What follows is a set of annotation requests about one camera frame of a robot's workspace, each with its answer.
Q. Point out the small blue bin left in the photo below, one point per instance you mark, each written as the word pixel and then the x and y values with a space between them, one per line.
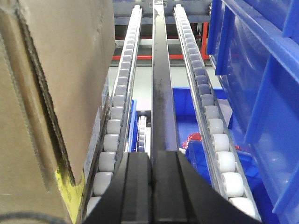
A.
pixel 133 128

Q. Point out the large blue plastic bin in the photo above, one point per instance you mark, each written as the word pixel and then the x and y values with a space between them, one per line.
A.
pixel 254 46

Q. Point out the left white roller track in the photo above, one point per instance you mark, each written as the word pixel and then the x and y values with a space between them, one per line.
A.
pixel 116 129

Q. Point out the red metal rack frame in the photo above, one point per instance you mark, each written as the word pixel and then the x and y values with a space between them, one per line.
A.
pixel 173 42

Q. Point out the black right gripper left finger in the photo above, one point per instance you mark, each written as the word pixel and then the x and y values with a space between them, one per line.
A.
pixel 128 199

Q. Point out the brown cardboard box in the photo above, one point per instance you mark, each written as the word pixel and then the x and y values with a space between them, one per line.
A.
pixel 54 58

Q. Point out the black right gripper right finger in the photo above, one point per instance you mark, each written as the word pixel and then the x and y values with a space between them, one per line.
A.
pixel 182 196

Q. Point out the lower shelf roller track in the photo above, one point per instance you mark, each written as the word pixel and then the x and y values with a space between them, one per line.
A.
pixel 141 133

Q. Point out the black centre guide rail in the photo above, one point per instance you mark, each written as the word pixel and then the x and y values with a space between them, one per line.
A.
pixel 163 117

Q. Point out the lower blue bin with items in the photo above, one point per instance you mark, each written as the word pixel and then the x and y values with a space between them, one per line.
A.
pixel 187 126

